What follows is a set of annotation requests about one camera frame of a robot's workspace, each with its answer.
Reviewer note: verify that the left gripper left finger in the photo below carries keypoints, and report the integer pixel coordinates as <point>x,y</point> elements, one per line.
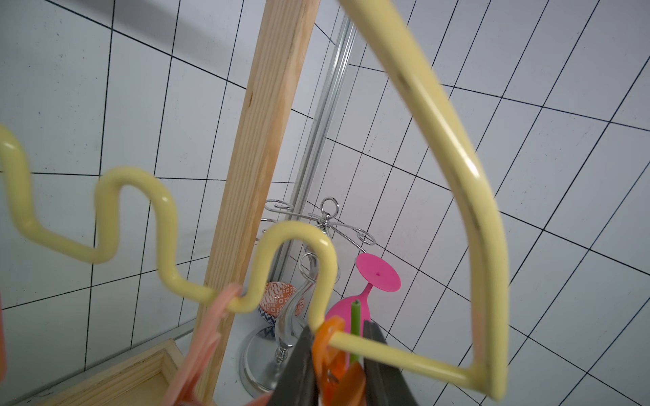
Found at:
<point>298,383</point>

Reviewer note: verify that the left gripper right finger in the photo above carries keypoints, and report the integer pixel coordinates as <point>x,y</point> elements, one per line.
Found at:
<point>386,385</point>

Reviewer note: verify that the orange clothespin lowest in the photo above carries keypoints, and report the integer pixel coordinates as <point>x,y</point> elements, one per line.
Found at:
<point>339,383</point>

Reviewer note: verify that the pink clothespin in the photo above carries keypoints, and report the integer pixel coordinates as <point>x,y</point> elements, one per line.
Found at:
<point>184,388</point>

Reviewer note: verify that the yellow wavy clothes hanger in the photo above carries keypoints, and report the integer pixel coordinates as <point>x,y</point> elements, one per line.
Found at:
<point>405,64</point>

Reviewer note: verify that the red patterned cup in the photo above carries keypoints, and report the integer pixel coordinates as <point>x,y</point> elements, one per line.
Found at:
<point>276,296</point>

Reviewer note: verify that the silver wire glass rack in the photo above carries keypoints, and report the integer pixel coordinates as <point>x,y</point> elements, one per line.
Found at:
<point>264,352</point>

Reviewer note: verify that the wooden hanger rack frame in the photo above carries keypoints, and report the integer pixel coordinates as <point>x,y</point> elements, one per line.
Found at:
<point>276,68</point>

